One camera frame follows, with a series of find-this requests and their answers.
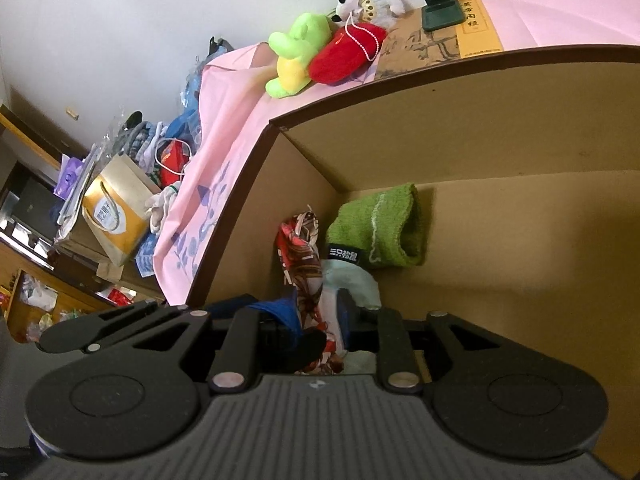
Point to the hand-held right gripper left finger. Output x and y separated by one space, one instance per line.
275 316

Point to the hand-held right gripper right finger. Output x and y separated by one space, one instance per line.
347 320

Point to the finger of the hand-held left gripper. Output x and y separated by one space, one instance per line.
100 330

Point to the pale green cloth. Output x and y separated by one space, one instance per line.
350 275

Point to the red white patterned cloth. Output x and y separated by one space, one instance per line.
300 265

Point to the green towel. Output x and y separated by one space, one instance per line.
390 225

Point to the brown cardboard box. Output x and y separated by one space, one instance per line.
500 135

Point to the blue patterned packet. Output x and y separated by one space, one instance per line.
146 257

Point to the yellow white paper bag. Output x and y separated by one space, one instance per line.
120 210

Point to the purple packet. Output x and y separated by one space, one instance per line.
70 177

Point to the red box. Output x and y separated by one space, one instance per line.
172 160

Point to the grey plaid cloth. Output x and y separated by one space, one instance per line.
135 140

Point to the pink printed bedsheet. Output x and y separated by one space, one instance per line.
235 120

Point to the wooden cabinet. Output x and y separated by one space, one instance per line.
30 135

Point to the blue bag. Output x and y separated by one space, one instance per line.
182 125

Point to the green yellow frog plush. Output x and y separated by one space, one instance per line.
295 45

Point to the brown printed box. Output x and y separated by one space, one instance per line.
415 45

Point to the small panda plush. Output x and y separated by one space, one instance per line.
347 2

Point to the white fluffy plush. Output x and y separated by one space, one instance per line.
387 2

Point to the yellow book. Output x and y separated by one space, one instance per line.
477 25

